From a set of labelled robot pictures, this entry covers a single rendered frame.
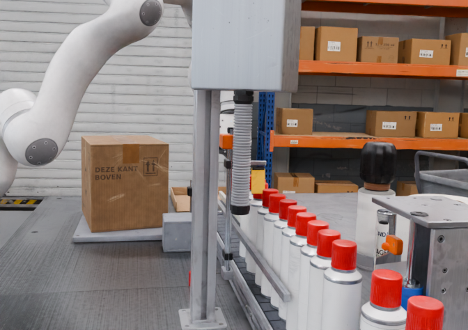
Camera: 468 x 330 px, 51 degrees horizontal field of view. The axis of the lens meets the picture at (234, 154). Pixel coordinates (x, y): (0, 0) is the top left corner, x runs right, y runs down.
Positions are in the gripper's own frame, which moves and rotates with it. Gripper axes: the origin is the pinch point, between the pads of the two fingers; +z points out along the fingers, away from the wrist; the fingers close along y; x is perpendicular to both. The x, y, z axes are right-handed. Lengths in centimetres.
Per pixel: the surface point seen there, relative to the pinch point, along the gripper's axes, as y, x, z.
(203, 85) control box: -16, -56, -3
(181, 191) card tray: -8, 78, -4
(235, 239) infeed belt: -0.7, -0.9, 20.9
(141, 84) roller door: -23, 355, -159
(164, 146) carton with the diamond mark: -18.9, 14.9, -9.4
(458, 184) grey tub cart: 161, 123, -14
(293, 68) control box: -1, -60, -5
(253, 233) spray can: -2.2, -29.1, 21.0
